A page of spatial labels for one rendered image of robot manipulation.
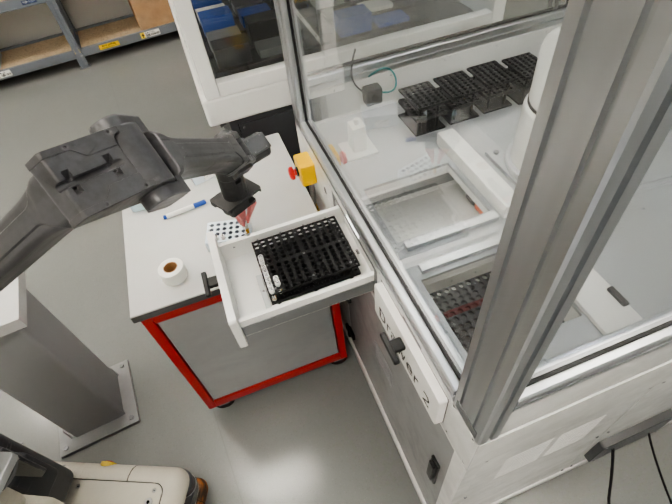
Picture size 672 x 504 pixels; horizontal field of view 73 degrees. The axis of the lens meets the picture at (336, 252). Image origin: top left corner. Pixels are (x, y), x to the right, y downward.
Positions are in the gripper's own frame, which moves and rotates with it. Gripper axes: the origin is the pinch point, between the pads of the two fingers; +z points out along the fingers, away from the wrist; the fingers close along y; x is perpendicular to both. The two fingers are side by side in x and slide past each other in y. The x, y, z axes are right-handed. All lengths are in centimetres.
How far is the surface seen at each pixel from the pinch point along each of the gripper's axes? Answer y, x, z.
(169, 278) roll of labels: -17.2, 16.6, 17.6
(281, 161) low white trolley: 39, 29, 20
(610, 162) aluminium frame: -13, -67, -57
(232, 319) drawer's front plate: -19.4, -16.0, 3.7
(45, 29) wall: 104, 392, 83
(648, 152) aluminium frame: -11, -68, -57
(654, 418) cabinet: 49, -104, 60
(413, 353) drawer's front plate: -4, -50, 3
